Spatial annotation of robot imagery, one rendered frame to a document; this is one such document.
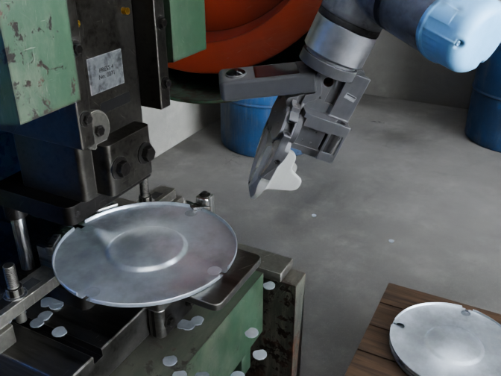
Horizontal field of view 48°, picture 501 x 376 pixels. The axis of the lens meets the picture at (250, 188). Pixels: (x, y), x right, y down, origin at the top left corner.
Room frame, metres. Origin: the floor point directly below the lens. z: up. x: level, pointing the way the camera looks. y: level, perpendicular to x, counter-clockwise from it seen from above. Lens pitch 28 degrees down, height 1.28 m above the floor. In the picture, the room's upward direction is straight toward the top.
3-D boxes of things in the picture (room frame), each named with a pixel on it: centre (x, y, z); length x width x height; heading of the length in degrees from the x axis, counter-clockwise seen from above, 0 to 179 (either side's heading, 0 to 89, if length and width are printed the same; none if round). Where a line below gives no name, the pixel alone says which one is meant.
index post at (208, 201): (0.90, 0.08, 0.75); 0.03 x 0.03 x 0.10; 63
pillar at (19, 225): (0.76, 0.37, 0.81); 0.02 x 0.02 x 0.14
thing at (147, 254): (0.75, 0.17, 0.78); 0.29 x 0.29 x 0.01
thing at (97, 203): (0.81, 0.28, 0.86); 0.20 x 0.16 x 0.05; 153
